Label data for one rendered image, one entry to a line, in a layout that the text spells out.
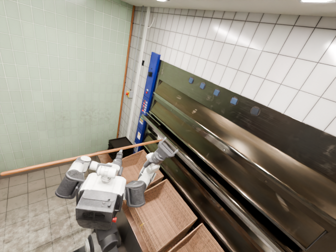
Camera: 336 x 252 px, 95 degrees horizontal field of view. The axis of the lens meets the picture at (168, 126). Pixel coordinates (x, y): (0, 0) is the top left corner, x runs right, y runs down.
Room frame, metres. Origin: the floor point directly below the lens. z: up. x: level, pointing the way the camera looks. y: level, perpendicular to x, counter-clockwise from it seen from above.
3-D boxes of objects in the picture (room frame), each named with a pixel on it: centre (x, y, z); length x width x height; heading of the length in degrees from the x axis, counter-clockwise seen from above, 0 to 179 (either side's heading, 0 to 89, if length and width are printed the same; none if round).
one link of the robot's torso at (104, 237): (0.63, 0.24, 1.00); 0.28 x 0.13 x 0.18; 45
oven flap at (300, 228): (1.25, -0.38, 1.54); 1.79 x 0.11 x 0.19; 45
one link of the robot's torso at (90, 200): (0.64, 0.28, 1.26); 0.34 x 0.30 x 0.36; 100
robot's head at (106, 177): (0.70, 0.29, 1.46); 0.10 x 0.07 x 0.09; 100
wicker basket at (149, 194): (1.05, -0.20, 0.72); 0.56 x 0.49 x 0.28; 44
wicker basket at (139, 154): (1.47, 0.22, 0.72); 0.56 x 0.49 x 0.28; 44
